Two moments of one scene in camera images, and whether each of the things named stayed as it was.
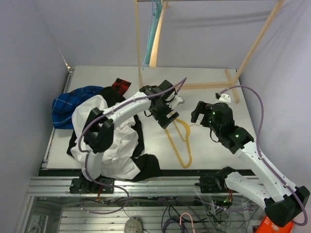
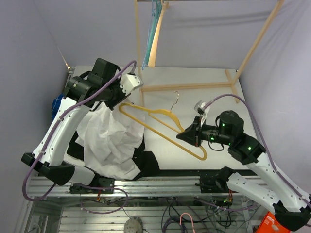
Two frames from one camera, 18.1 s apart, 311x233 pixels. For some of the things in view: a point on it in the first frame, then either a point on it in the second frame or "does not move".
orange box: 266,226 does not move
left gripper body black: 162,112 to 113,94
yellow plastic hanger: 186,141 to 179,120
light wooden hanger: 152,63 does not move
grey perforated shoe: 134,224 does not move
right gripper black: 202,108 to 193,135
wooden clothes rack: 232,81 does not move
